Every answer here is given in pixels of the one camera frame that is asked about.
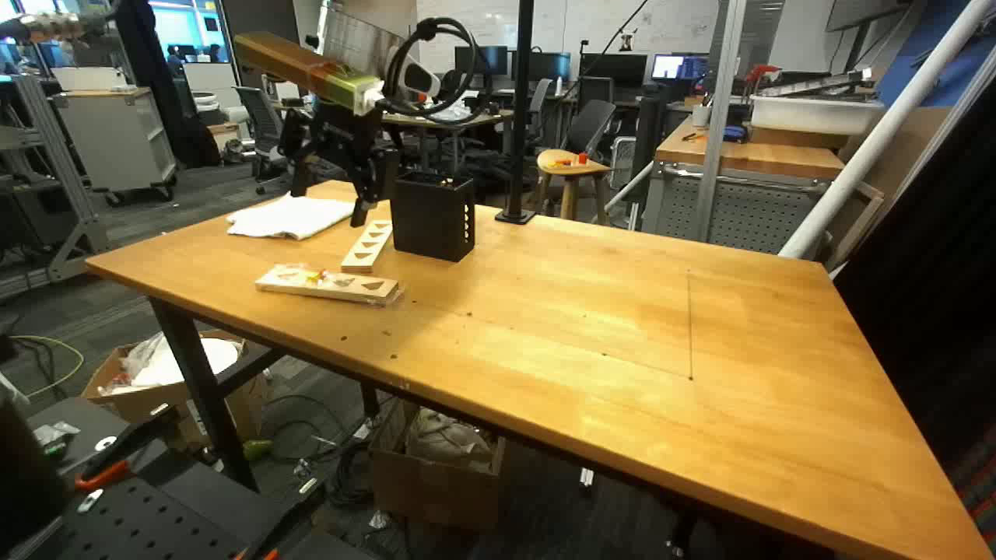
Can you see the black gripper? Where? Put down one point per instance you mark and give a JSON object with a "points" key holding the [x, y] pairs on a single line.
{"points": [[344, 141]]}

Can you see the white towel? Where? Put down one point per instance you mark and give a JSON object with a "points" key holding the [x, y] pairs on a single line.
{"points": [[290, 220]]}

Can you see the black basket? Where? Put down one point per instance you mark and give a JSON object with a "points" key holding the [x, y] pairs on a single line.
{"points": [[434, 220]]}

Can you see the wooden board with triangle cutouts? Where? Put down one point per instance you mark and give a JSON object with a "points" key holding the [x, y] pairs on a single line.
{"points": [[368, 248]]}

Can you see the wooden puzzle board with pieces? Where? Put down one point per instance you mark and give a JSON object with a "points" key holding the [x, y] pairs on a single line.
{"points": [[329, 283]]}

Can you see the grey office chair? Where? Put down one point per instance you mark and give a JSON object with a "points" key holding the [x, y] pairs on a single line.
{"points": [[260, 118]]}

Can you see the black vertical pole stand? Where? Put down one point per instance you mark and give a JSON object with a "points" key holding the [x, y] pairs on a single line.
{"points": [[521, 112]]}

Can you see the white cabinet on wheels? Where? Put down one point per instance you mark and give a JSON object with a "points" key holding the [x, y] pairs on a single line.
{"points": [[112, 136]]}

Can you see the black table leg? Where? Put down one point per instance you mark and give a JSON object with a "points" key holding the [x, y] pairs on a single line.
{"points": [[204, 393]]}

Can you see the round wooden stool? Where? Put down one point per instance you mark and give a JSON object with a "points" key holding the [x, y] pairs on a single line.
{"points": [[569, 164]]}

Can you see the dark office chair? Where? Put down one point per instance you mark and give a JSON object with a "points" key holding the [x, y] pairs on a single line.
{"points": [[590, 124]]}

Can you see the cardboard box with white bag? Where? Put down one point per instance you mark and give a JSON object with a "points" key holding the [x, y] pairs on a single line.
{"points": [[143, 389]]}

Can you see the grey metal rack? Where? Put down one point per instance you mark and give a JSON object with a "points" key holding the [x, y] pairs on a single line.
{"points": [[42, 189]]}

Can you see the brown cardboard box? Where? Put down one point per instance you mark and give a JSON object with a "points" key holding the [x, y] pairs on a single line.
{"points": [[436, 483]]}

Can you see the lit computer monitor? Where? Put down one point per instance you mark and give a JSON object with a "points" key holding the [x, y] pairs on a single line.
{"points": [[677, 65]]}

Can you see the black pegboard panel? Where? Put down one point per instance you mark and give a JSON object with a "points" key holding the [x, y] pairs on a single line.
{"points": [[158, 516]]}

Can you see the grey vertical pillar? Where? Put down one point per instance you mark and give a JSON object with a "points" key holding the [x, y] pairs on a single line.
{"points": [[719, 103]]}

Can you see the wooden top workbench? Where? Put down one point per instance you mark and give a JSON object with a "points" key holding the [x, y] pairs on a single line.
{"points": [[752, 158]]}

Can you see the white plastic bin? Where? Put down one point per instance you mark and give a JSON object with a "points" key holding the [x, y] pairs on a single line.
{"points": [[814, 112]]}

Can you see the white diagonal pole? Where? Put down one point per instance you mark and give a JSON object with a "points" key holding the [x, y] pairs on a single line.
{"points": [[881, 124]]}

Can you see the orange green wrist mount plate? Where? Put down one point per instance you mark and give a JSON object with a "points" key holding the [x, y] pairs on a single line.
{"points": [[358, 91]]}

